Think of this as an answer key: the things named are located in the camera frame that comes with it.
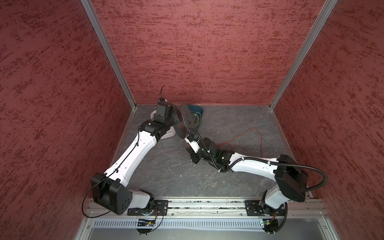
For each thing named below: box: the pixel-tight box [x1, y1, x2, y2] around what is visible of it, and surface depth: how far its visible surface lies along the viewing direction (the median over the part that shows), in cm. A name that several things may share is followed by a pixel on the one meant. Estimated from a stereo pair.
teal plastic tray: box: [188, 104, 204, 130], surface depth 113 cm
